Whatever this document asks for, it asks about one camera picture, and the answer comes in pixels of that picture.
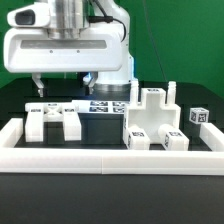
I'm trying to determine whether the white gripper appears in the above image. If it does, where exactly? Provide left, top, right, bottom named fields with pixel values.
left=3, top=0, right=122, bottom=97

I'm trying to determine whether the white chair seat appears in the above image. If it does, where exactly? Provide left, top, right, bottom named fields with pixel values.
left=123, top=80, right=181, bottom=144

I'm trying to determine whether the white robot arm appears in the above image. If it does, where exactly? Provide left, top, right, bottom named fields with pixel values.
left=3, top=0, right=134, bottom=91

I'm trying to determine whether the black raised platform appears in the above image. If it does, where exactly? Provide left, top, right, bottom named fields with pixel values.
left=0, top=78, right=224, bottom=124

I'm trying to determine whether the white flat tag board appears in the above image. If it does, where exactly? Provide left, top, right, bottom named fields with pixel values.
left=72, top=100, right=127, bottom=114

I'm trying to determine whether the white U-shaped boundary fence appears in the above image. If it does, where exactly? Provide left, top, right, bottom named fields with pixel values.
left=0, top=118, right=224, bottom=176

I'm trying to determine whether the white tagged cube right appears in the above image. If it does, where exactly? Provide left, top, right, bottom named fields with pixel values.
left=189, top=107, right=209, bottom=124

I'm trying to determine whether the white chair back frame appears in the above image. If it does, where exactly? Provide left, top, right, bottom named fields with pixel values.
left=25, top=102, right=82, bottom=142

